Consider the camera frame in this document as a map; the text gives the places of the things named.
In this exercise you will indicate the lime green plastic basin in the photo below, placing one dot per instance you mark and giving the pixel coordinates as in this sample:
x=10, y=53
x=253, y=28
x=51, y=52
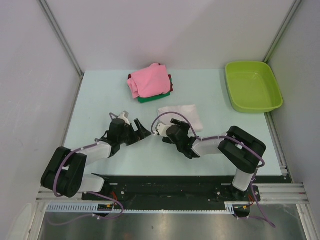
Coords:
x=252, y=87

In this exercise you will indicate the aluminium frame rail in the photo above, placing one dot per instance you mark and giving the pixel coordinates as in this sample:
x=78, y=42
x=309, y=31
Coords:
x=280, y=193

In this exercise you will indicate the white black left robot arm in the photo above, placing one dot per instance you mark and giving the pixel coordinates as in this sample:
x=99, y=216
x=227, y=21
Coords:
x=65, y=173

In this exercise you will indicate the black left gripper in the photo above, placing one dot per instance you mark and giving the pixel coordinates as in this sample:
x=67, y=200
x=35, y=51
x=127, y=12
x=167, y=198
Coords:
x=141, y=133

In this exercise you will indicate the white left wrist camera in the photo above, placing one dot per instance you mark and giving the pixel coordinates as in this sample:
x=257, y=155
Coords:
x=124, y=116

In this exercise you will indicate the pink folded t shirt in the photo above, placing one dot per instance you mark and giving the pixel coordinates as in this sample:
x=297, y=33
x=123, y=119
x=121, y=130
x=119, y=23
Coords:
x=149, y=82

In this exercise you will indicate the grey aluminium corner post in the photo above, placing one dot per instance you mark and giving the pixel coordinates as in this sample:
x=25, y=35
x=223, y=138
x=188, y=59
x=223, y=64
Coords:
x=48, y=13
x=282, y=30

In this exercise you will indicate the dark red folded t shirt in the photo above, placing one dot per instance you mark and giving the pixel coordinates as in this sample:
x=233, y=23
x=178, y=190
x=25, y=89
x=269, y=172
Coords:
x=170, y=78

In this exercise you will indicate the white slotted cable duct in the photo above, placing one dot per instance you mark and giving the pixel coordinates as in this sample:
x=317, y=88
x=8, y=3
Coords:
x=107, y=208

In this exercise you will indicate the grey aluminium corner post right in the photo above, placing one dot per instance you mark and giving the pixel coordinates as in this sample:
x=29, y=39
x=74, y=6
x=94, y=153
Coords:
x=282, y=30

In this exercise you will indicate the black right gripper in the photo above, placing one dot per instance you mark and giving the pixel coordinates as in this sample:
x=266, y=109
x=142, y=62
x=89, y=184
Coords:
x=185, y=126

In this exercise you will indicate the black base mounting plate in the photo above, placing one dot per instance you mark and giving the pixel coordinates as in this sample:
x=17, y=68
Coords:
x=216, y=188

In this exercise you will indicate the grey aluminium corner post left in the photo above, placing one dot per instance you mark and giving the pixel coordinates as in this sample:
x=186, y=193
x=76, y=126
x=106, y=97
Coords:
x=48, y=13

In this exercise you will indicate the green folded t shirt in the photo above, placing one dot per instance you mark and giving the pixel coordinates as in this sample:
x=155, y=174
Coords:
x=153, y=98

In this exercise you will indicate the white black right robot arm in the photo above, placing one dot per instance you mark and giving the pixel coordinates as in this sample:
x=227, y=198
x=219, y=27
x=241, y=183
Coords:
x=242, y=149

